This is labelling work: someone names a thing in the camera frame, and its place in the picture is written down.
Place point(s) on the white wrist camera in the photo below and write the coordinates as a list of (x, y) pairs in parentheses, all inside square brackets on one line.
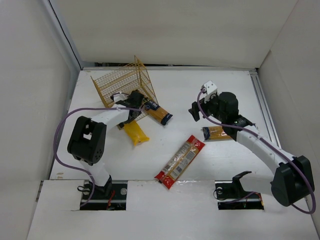
[(209, 90), (119, 96)]

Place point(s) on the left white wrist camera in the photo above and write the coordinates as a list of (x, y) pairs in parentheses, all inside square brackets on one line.
[(119, 96)]

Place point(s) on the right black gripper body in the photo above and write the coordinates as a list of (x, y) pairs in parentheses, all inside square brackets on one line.
[(202, 105)]

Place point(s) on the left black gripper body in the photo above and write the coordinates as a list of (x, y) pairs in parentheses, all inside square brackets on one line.
[(137, 97)]

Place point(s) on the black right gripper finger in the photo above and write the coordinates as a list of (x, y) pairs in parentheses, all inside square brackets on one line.
[(195, 114), (194, 106)]

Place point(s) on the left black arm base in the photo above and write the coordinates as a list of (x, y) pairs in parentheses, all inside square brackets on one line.
[(115, 201)]

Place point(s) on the aluminium rail right side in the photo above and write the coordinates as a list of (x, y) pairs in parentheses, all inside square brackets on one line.
[(271, 131)]

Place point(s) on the red white spaghetti bag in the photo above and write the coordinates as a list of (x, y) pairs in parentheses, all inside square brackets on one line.
[(180, 161)]

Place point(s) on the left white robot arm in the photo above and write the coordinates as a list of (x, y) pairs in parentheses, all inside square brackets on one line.
[(88, 137)]

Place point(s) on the blue patterned spaghetti bag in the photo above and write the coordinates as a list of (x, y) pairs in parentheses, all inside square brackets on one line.
[(211, 132)]

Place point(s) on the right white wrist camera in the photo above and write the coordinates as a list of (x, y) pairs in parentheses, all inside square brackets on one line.
[(209, 90)]

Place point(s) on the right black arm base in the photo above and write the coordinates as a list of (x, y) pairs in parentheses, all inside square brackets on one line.
[(231, 196)]

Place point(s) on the yellow spaghetti bag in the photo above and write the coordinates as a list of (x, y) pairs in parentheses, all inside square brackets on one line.
[(135, 133)]

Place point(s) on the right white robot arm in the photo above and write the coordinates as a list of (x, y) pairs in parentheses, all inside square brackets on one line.
[(292, 175)]

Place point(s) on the yellow wire mesh shelf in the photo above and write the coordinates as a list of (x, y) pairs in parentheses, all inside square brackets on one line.
[(125, 79)]

